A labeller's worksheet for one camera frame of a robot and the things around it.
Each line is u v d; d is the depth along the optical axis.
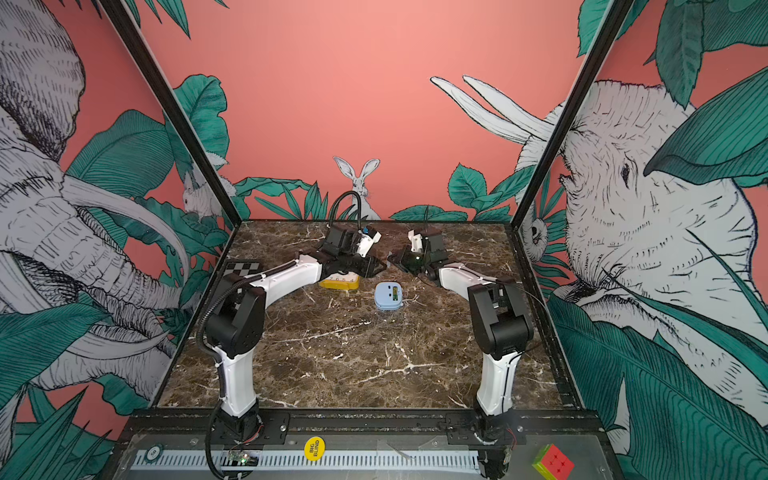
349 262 0.80
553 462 0.66
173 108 0.86
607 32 0.71
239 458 0.70
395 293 0.96
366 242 0.85
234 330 0.51
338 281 0.98
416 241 0.90
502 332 0.52
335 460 0.70
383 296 0.96
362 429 0.75
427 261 0.78
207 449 0.66
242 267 1.01
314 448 0.71
